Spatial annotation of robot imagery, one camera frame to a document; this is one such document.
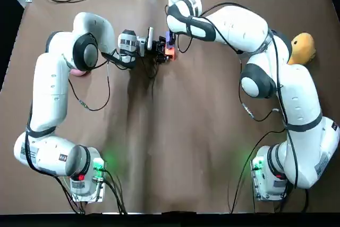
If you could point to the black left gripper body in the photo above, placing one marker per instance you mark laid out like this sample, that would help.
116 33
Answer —
156 49

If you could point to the purple foam square block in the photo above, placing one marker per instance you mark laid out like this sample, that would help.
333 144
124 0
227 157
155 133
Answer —
169 39

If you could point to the orange foam square block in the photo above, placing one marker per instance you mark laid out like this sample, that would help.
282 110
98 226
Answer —
171 53

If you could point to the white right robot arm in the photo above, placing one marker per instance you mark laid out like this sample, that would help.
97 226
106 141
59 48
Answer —
300 99

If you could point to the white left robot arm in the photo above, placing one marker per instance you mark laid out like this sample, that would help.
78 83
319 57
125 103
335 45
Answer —
50 91

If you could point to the pink plush toy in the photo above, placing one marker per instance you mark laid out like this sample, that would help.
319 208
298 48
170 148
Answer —
79 72

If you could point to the orange plush toy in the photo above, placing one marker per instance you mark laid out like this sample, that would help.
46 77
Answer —
302 49

